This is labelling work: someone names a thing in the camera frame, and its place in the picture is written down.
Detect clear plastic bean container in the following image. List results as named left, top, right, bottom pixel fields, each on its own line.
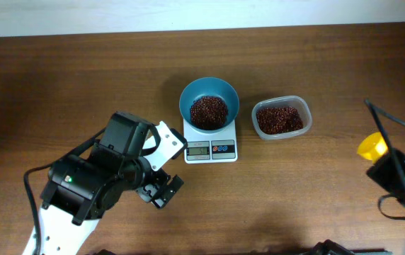
left=251, top=96, right=312, bottom=140

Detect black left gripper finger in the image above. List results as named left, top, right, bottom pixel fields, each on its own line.
left=152, top=175, right=184, bottom=209
left=136, top=184, right=162, bottom=203

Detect red beans in container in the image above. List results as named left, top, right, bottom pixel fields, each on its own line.
left=256, top=107, right=303, bottom=135

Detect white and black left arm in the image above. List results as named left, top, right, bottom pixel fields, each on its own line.
left=23, top=111, right=188, bottom=254

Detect white digital kitchen scale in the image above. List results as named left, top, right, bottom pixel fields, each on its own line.
left=183, top=120, right=238, bottom=164

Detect red beans in bowl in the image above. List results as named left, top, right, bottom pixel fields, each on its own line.
left=190, top=96, right=229, bottom=130

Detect blue-grey plastic bowl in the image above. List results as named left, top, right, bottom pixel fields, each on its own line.
left=179, top=77, right=240, bottom=130

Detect yellow plastic scoop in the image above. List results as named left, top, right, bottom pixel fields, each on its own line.
left=357, top=132, right=388, bottom=164

